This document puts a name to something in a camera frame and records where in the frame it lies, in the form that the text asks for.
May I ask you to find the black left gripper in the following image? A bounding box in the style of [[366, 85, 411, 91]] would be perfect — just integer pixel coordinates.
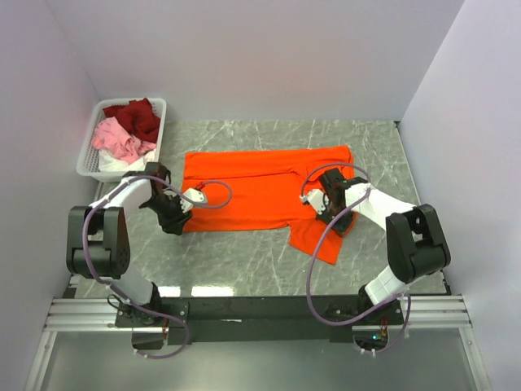
[[143, 193, 193, 236]]

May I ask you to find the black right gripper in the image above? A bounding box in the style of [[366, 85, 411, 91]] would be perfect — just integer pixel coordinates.
[[316, 200, 355, 237]]

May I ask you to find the orange t shirt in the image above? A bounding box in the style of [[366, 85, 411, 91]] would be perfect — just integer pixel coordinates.
[[182, 146, 355, 265]]

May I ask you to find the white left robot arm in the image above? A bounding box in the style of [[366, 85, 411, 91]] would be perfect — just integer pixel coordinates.
[[66, 162, 192, 327]]

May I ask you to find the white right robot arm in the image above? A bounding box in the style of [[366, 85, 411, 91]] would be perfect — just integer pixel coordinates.
[[307, 169, 451, 325]]

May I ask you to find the pink t shirt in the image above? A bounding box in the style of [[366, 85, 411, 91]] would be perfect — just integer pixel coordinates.
[[91, 117, 156, 164]]

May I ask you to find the dark red t shirt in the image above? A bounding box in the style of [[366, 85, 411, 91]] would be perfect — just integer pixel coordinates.
[[103, 98, 160, 143]]

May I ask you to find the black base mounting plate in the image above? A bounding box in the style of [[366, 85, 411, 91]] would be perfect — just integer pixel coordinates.
[[107, 295, 405, 351]]

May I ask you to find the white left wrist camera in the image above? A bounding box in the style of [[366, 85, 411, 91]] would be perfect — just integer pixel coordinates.
[[180, 187, 208, 213]]

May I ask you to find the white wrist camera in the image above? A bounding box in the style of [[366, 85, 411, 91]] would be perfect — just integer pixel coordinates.
[[180, 187, 208, 213], [300, 189, 329, 215]]

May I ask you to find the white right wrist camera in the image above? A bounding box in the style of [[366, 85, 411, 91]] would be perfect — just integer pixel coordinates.
[[300, 189, 329, 215]]

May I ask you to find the aluminium rail frame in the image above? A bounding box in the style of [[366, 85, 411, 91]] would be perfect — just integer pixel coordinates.
[[24, 181, 493, 391]]

